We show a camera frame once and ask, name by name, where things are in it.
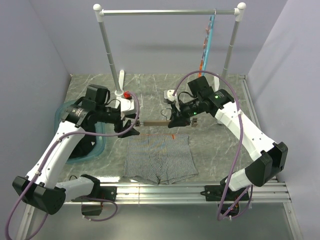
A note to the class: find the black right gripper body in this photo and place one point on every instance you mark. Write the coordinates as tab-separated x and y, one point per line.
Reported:
189	109

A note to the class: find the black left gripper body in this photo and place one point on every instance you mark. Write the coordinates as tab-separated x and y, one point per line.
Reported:
111	116

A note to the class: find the teal plastic basket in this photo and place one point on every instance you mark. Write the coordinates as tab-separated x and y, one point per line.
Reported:
97	142

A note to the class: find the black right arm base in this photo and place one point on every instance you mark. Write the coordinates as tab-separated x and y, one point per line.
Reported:
214	193

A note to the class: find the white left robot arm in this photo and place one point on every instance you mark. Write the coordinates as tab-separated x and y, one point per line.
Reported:
40	187

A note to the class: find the blue hanger with orange clips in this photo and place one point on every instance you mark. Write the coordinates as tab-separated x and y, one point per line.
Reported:
207	44

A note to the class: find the aluminium mounting rail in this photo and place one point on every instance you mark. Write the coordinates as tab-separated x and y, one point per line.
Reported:
188	193

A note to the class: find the black clothes in basket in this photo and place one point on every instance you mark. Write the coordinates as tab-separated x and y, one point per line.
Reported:
84	146

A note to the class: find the grey striped boxer underwear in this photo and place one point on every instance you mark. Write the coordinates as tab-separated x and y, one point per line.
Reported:
159	159

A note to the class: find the beige clip hanger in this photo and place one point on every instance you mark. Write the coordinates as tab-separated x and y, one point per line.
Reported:
163	123

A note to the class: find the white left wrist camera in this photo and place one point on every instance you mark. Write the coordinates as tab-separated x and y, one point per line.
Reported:
127	104

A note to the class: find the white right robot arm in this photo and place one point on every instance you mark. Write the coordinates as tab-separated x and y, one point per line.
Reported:
268	157

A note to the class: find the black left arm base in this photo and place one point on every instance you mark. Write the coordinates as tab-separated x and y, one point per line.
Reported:
92	205

